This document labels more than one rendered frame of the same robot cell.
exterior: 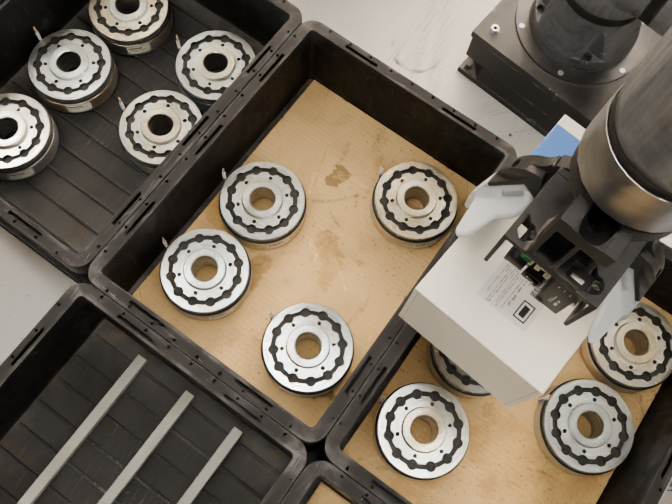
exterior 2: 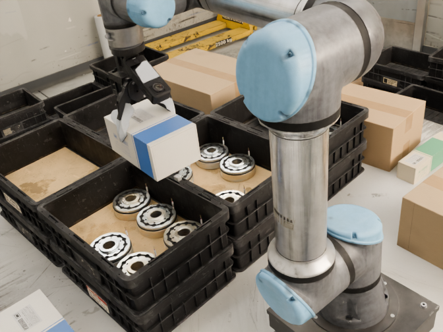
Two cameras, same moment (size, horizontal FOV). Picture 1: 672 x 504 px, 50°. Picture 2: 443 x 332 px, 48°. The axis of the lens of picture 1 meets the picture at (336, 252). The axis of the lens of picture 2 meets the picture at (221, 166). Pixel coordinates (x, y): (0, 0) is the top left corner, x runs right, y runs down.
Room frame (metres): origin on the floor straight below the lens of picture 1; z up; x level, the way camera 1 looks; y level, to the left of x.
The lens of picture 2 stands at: (0.75, -1.02, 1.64)
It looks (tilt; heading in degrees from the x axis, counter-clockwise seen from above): 33 degrees down; 113
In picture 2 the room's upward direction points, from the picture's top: 7 degrees counter-clockwise
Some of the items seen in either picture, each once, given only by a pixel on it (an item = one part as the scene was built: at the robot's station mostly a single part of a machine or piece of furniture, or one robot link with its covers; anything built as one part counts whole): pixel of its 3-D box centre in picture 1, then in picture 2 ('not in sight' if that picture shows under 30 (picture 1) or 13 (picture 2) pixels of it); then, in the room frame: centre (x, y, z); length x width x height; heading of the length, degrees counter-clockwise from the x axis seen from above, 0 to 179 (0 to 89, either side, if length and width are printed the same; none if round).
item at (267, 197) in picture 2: (310, 230); (220, 172); (0.28, 0.03, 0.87); 0.40 x 0.30 x 0.11; 154
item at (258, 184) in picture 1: (262, 199); (236, 162); (0.31, 0.10, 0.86); 0.05 x 0.05 x 0.01
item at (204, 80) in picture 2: not in sight; (205, 91); (-0.01, 0.66, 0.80); 0.40 x 0.30 x 0.20; 155
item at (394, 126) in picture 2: not in sight; (366, 124); (0.63, 0.53, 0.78); 0.30 x 0.22 x 0.16; 156
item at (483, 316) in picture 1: (536, 262); (151, 137); (0.21, -0.17, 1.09); 0.20 x 0.12 x 0.09; 149
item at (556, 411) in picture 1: (588, 425); (109, 247); (0.12, -0.31, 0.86); 0.10 x 0.10 x 0.01
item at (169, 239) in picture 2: not in sight; (184, 234); (0.28, -0.22, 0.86); 0.10 x 0.10 x 0.01
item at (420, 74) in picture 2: not in sight; (403, 87); (0.73, 1.84, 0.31); 0.40 x 0.30 x 0.34; 149
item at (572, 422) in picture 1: (590, 425); (109, 245); (0.12, -0.31, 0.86); 0.05 x 0.05 x 0.01
